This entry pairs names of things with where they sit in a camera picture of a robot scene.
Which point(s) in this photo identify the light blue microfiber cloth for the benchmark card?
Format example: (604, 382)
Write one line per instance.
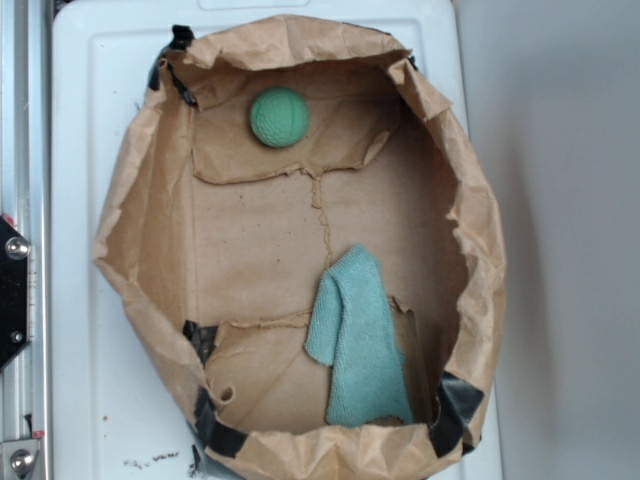
(352, 332)

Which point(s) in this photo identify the brown paper bag bin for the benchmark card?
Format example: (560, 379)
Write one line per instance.
(216, 244)

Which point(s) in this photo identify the green textured ball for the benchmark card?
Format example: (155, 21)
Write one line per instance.
(279, 117)

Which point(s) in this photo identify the white plastic tray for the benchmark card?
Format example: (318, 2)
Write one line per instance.
(113, 416)

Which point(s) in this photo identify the black metal bracket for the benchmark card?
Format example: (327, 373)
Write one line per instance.
(14, 291)

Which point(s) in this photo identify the aluminium frame rail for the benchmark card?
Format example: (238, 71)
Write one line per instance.
(26, 421)

